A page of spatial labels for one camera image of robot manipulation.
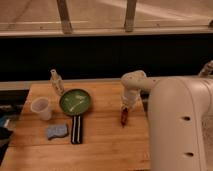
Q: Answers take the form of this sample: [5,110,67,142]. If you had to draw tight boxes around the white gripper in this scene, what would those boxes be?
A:
[121,89,139,113]

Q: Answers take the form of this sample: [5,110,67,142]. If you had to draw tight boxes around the red chili pepper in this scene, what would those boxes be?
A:
[121,108,128,127]

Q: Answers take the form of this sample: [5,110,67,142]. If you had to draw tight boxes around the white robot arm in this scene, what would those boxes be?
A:
[121,60,213,171]

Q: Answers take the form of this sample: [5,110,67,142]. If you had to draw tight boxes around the blue sponge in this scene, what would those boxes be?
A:
[46,124,68,140]

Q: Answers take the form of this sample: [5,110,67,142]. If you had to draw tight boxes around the clear glass bottle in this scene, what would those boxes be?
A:
[50,69,64,96]

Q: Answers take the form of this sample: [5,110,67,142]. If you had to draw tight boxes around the clear plastic cup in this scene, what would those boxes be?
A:
[30,97,52,121]

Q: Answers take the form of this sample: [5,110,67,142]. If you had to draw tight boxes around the green frying pan black handle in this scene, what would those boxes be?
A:
[59,89,91,144]

